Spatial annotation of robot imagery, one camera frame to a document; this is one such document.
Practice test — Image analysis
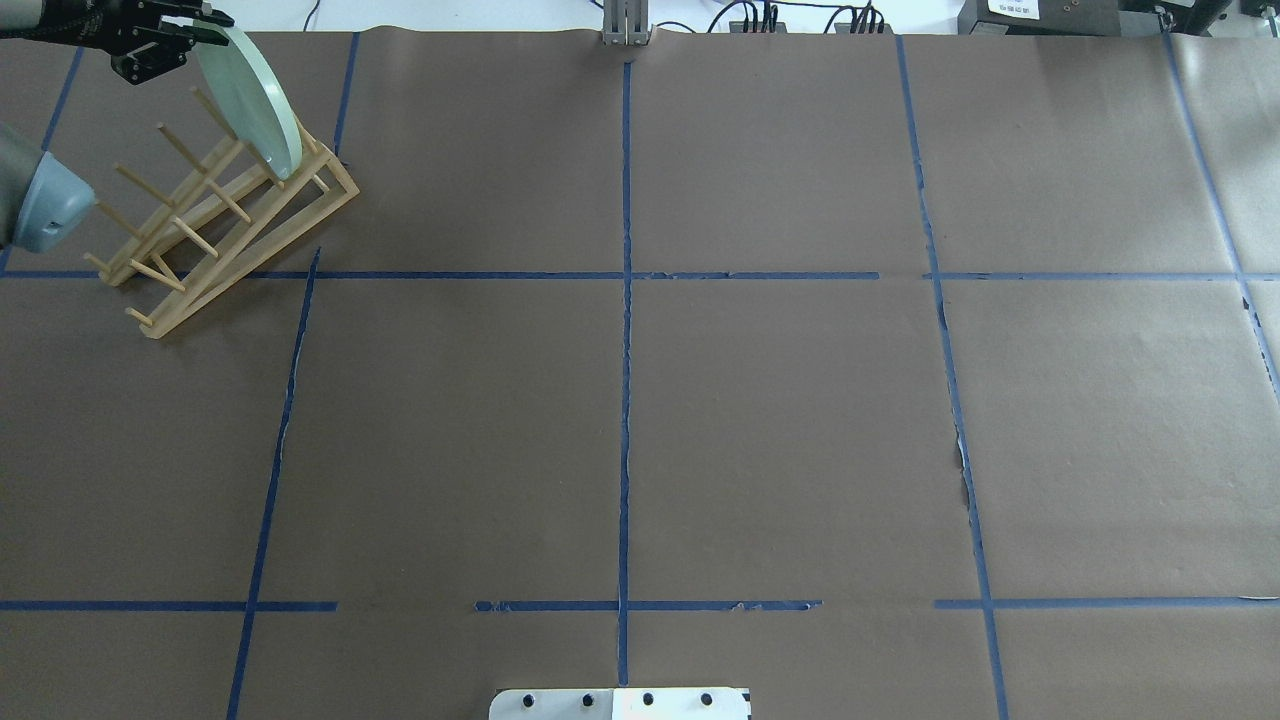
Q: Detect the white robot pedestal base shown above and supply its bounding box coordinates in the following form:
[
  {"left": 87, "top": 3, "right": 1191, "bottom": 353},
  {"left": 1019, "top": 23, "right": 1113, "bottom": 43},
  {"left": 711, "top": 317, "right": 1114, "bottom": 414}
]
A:
[{"left": 488, "top": 685, "right": 753, "bottom": 719}]

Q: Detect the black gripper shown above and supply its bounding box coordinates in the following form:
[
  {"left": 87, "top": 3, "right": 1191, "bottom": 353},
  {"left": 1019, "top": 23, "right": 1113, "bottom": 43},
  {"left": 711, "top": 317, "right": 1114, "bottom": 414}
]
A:
[{"left": 1, "top": 1, "right": 236, "bottom": 85}]

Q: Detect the aluminium frame post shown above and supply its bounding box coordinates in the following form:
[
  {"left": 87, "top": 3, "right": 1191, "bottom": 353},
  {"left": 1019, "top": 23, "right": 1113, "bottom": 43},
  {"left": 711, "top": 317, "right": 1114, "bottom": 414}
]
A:
[{"left": 594, "top": 0, "right": 653, "bottom": 47}]

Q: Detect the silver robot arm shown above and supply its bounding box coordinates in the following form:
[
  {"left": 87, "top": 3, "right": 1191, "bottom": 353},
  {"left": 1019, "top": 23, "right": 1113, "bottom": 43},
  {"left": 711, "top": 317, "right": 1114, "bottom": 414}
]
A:
[{"left": 1, "top": 1, "right": 236, "bottom": 254}]

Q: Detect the black device box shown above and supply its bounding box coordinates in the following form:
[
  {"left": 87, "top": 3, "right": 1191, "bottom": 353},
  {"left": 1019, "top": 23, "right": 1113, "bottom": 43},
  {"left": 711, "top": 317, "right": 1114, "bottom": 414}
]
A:
[{"left": 956, "top": 0, "right": 1121, "bottom": 37}]

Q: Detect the wooden dish rack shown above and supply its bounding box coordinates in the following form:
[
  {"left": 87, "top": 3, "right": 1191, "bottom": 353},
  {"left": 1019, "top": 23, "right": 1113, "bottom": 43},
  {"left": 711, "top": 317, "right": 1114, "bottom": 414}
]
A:
[{"left": 83, "top": 87, "right": 360, "bottom": 340}]

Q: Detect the black power strip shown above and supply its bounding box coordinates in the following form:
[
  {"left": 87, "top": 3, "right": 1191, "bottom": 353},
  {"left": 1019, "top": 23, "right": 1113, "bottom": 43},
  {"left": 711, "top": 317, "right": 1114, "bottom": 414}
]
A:
[{"left": 701, "top": 1, "right": 893, "bottom": 35}]

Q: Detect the pale green plate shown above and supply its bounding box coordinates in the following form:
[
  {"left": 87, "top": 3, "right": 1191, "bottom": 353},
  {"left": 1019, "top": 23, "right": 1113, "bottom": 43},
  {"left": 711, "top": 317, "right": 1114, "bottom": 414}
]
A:
[{"left": 195, "top": 20, "right": 303, "bottom": 181}]

